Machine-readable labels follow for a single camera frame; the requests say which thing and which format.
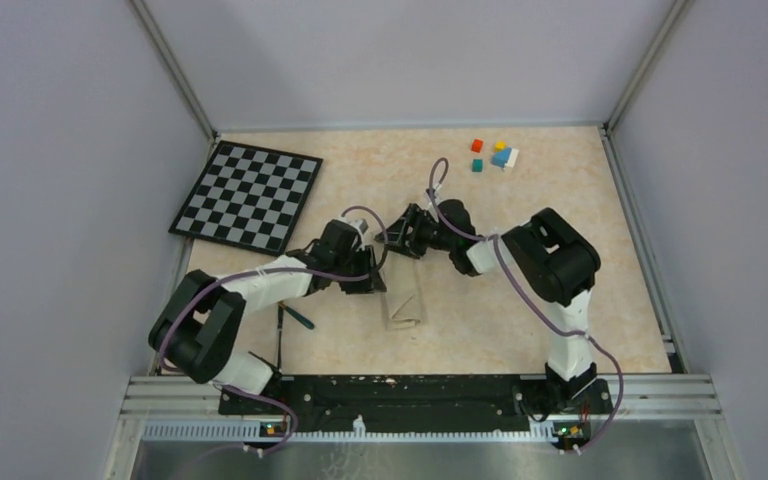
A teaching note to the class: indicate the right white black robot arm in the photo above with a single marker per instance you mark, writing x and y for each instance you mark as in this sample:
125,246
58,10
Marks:
557,262

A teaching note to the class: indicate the aluminium frame rail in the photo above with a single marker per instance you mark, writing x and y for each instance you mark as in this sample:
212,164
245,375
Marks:
661,426

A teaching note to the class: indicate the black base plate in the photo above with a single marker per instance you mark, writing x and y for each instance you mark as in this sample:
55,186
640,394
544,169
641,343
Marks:
419,403

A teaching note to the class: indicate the black grey checkerboard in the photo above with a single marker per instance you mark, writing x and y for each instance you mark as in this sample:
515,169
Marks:
248,197

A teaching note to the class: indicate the red cube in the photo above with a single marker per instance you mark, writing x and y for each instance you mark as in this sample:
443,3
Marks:
477,145

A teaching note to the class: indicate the white block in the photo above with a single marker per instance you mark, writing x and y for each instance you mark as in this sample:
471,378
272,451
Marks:
512,157

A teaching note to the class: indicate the teal cube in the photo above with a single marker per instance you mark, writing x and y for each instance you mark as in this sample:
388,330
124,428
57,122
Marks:
477,165

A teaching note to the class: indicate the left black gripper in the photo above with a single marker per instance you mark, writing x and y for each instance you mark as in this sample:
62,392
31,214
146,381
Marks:
374,283

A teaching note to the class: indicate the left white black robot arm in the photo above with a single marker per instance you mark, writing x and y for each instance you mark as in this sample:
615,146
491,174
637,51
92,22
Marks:
196,331

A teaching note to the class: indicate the blue block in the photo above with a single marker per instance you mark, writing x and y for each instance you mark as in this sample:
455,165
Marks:
499,158

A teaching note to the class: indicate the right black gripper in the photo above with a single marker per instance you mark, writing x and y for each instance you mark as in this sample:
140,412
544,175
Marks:
400,240

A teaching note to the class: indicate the beige cloth napkin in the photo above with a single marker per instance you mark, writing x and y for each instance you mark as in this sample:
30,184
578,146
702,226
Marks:
402,303

